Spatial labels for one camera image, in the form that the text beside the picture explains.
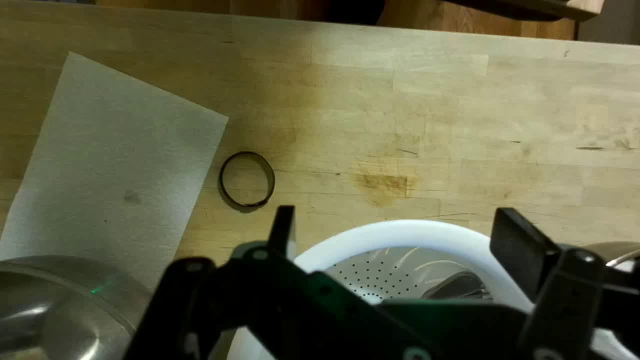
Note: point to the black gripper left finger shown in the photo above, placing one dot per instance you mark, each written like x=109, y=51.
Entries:
x=282, y=230

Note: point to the empty silver metal bowl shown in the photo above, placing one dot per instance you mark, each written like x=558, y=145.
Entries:
x=60, y=312

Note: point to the white flat sheet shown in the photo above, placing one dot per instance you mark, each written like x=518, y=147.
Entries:
x=112, y=167

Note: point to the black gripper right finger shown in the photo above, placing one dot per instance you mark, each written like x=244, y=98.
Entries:
x=526, y=251

